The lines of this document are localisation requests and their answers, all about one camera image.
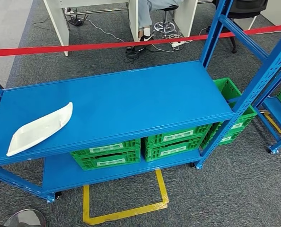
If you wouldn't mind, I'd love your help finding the black office chair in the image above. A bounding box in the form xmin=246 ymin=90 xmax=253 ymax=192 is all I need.
xmin=212 ymin=0 xmax=268 ymax=54

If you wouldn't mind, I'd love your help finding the black stool chrome base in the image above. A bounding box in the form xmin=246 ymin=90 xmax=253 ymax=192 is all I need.
xmin=154 ymin=4 xmax=179 ymax=35

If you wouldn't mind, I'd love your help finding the person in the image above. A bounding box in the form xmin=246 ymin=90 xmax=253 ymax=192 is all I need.
xmin=138 ymin=0 xmax=184 ymax=43

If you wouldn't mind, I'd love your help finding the red barrier belt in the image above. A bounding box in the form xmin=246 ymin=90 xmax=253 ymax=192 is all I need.
xmin=0 ymin=23 xmax=281 ymax=58

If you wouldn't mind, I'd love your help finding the white cable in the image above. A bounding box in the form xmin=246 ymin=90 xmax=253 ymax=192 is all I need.
xmin=85 ymin=18 xmax=126 ymax=43

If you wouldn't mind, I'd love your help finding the black floor cable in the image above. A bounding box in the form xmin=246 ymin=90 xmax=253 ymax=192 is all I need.
xmin=123 ymin=46 xmax=147 ymax=64

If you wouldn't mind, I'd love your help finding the blue metal shelf rack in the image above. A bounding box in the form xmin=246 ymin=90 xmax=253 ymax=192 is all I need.
xmin=254 ymin=62 xmax=281 ymax=155
xmin=0 ymin=0 xmax=281 ymax=204

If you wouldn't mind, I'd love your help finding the white plastic trim part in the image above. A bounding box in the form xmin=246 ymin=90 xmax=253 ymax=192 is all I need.
xmin=6 ymin=102 xmax=73 ymax=157

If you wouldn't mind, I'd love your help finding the black power strip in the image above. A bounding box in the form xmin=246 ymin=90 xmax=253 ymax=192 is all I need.
xmin=68 ymin=17 xmax=84 ymax=26

